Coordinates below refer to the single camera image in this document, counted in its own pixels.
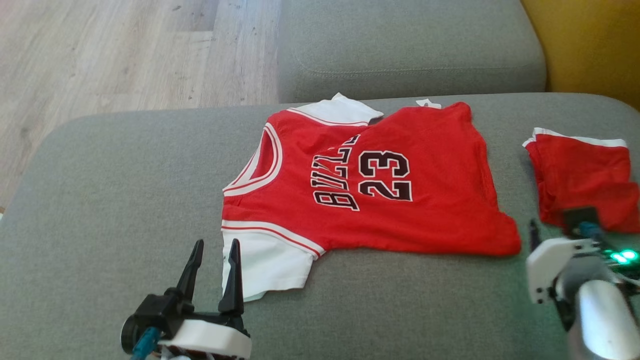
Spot grey sofa seat cushion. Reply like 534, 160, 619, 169
0, 92, 640, 360

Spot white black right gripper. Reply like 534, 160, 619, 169
526, 220, 601, 304

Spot left camera cable teal plug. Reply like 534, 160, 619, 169
130, 327, 162, 360

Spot mustard yellow panel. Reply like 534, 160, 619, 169
520, 0, 640, 112

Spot red white basketball jersey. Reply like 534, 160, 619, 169
221, 93, 522, 303

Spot grey sofa back cushion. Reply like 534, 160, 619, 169
277, 0, 547, 104

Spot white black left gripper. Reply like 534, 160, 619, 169
160, 239, 252, 360

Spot red white-trimmed shorts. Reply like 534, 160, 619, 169
522, 128, 640, 235

